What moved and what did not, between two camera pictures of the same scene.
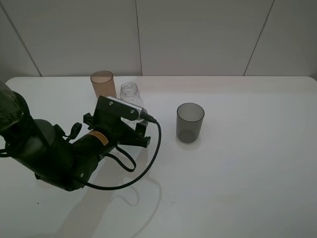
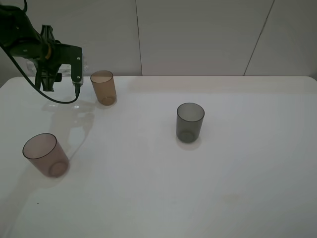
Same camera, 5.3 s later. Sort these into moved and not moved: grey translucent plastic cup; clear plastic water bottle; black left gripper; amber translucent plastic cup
Moved: black left gripper; clear plastic water bottle
Not moved: grey translucent plastic cup; amber translucent plastic cup
